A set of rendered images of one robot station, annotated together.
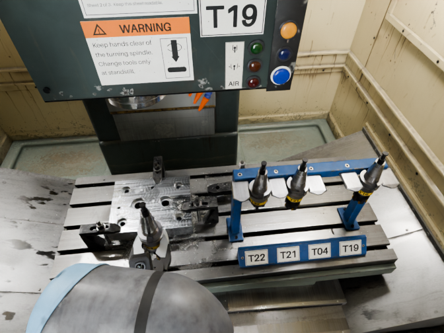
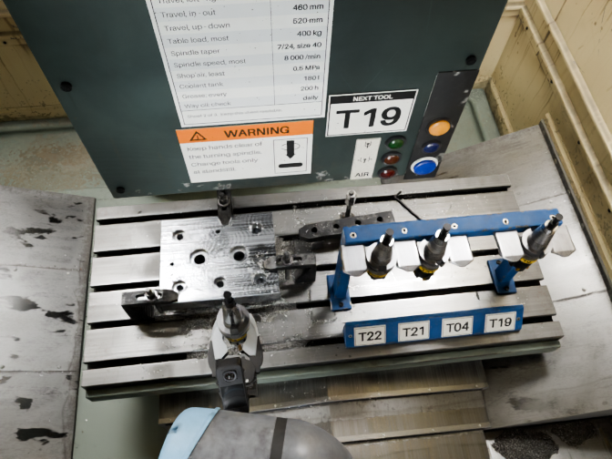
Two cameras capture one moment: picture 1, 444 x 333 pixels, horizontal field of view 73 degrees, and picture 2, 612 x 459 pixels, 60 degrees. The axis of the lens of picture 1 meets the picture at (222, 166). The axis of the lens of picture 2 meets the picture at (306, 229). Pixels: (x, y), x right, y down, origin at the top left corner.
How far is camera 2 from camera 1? 30 cm
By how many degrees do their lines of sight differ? 13
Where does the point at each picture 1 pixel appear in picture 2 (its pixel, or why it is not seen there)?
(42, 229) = (48, 279)
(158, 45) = (270, 145)
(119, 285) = (244, 443)
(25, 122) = not seen: outside the picture
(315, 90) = not seen: hidden behind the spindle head
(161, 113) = not seen: hidden behind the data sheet
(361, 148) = (535, 157)
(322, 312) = (453, 401)
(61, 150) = (51, 142)
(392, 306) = (548, 394)
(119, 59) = (218, 159)
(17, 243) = (16, 301)
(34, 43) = (114, 150)
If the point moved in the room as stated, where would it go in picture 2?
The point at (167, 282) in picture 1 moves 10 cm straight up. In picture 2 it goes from (293, 437) to (293, 424)
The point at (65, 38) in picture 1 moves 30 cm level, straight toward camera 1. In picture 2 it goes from (154, 144) to (269, 378)
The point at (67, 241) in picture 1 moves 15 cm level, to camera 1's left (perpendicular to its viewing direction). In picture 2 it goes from (100, 309) to (40, 309)
